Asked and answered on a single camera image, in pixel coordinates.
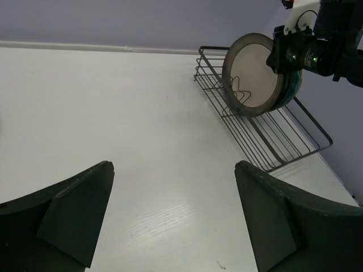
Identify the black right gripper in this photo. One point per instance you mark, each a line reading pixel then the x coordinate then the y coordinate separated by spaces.
pixel 303 51

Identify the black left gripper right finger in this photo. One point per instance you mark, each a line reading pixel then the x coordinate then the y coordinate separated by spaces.
pixel 291 229

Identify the brown rimmed cream plate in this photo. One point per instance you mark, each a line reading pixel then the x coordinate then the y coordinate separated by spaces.
pixel 251 87

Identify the black wire dish rack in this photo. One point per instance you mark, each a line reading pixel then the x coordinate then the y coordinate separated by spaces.
pixel 269 141

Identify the teal scalloped embossed plate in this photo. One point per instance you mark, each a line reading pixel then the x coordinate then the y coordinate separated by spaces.
pixel 292 85

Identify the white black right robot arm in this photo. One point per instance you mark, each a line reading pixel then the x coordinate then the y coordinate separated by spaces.
pixel 344 19

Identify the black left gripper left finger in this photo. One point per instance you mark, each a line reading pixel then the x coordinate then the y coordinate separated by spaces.
pixel 57 228

